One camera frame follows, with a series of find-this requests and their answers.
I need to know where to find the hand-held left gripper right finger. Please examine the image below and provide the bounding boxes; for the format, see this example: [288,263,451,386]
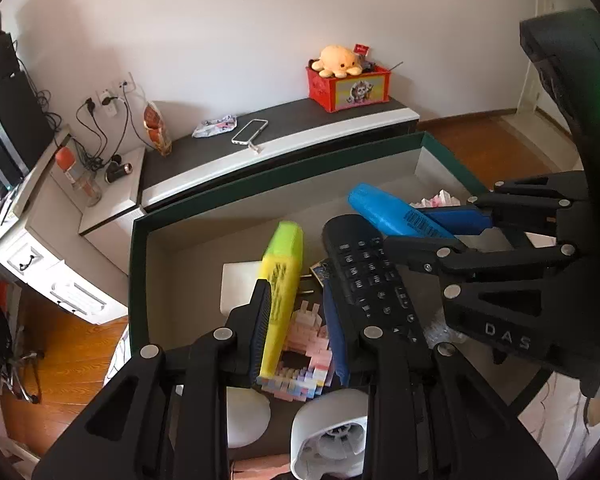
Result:
[322,290,558,480]

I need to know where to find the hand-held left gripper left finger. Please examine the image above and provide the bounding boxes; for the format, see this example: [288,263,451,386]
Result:
[32,277,273,480]

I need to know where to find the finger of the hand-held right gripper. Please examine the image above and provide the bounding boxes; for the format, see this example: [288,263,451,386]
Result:
[382,236,578,286]
[420,172,588,236]

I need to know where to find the pink white block figure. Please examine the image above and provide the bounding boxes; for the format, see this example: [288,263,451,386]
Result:
[410,189,463,209]

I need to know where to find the pastel block toy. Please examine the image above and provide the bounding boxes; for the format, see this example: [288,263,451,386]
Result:
[257,300,333,403]

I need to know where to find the white charger plug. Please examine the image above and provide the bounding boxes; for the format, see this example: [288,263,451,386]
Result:
[220,261,266,317]

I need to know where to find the yellow highlighter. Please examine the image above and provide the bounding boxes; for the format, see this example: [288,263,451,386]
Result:
[257,221,305,380]

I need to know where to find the clear glass bottle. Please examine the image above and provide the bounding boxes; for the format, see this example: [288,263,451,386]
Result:
[425,310,468,350]

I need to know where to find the black remote control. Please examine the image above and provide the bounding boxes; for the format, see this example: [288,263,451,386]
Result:
[321,214,433,356]

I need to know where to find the blue highlighter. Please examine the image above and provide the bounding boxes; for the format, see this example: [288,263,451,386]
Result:
[347,183,458,239]

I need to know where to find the white rounded plastic piece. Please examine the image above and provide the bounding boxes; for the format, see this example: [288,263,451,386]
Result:
[225,387,272,450]

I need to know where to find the white plastic fan housing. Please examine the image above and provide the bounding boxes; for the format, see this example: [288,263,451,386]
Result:
[290,391,371,480]

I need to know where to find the pink storage box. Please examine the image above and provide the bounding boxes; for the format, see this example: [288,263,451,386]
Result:
[129,131,556,480]

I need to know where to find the red toy crate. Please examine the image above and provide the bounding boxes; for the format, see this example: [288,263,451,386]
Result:
[306,62,392,113]

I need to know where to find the smartphone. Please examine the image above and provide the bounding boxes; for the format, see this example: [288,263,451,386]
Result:
[231,119,271,147]

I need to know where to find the yellow plush octopus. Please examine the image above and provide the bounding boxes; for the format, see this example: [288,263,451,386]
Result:
[311,45,366,79]

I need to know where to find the low black white cabinet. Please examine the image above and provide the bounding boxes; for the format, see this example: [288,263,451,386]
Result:
[78,95,421,237]

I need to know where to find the white door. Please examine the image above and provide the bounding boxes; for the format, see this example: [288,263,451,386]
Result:
[517,0,581,111]

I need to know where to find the plastic wrapper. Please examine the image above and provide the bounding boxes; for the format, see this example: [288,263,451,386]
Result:
[192,115,237,138]

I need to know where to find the black hair curler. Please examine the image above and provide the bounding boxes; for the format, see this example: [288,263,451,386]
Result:
[105,161,133,183]

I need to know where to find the white desk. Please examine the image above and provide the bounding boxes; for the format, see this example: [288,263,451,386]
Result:
[0,130,131,326]

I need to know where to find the orange cap bottle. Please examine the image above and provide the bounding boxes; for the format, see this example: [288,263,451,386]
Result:
[55,147,103,207]

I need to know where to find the black office chair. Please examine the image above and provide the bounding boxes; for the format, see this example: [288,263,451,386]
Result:
[0,290,46,406]

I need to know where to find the black computer tower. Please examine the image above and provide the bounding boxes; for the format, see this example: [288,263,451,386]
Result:
[0,72,56,188]

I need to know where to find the black speaker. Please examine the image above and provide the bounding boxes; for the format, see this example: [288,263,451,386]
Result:
[0,32,21,82]

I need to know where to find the black cables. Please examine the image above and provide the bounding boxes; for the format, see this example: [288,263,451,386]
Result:
[74,85,147,172]

